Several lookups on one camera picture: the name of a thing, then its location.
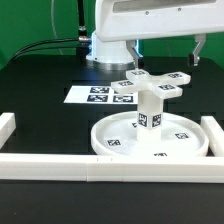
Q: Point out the white front fence rail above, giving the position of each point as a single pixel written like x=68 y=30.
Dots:
x=93 y=168

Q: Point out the white cross-shaped table base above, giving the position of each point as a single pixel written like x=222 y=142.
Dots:
x=163 y=86

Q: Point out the white right fence rail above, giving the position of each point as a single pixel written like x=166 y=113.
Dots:
x=215 y=135

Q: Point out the white fence rail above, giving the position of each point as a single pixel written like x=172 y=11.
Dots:
x=7 y=127
x=215 y=135
x=93 y=168

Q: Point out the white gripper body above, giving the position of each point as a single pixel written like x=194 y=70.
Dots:
x=118 y=20

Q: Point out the sheet of fiducial markers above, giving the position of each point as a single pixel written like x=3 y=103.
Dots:
x=98 y=95

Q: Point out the white round table top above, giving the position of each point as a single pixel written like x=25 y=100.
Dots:
x=117 y=135

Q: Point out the white left fence rail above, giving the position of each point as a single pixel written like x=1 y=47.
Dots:
x=7 y=127

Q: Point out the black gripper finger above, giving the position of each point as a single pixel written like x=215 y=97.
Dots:
x=194 y=58
x=132 y=48

